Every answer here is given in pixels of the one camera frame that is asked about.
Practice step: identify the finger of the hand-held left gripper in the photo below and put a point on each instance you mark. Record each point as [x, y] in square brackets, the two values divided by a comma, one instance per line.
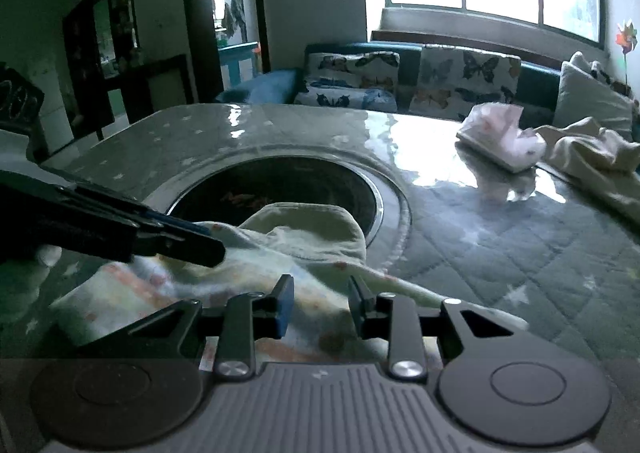
[175, 222]
[200, 250]

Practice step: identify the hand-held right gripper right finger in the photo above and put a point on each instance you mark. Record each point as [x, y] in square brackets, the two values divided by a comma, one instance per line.
[359, 305]

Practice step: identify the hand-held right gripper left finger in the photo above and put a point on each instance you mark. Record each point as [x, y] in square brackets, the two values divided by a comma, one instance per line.
[285, 305]

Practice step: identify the pale green floral garment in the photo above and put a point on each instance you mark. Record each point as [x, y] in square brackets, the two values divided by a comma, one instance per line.
[310, 238]

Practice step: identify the hanging clothes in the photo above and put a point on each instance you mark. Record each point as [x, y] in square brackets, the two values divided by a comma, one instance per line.
[235, 15]

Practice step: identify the person's left hand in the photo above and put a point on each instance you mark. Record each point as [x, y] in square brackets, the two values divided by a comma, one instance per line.
[25, 288]

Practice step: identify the dark wooden cabinet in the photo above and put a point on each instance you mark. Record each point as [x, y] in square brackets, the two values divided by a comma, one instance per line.
[85, 58]

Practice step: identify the round black induction hob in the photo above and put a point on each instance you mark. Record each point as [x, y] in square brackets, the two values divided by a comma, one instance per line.
[300, 183]

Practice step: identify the teal table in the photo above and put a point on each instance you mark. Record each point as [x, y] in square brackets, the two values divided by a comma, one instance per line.
[240, 60]

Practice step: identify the folded pink garment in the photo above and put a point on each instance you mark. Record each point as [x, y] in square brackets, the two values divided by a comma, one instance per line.
[500, 138]

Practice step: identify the butterfly print cushion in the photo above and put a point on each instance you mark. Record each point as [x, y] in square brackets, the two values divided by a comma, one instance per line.
[460, 83]
[345, 83]

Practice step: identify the cream garment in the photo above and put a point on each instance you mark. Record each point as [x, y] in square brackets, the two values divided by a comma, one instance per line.
[590, 158]

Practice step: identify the pale green pillow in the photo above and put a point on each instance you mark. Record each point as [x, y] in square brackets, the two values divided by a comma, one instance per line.
[590, 103]

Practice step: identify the black white plush toy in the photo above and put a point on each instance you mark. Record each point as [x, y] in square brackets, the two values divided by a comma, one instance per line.
[607, 78]

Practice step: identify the colourful pinwheel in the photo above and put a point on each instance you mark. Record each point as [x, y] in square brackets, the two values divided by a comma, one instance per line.
[625, 38]

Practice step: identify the dark door frame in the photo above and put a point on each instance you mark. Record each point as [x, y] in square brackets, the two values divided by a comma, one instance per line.
[192, 8]

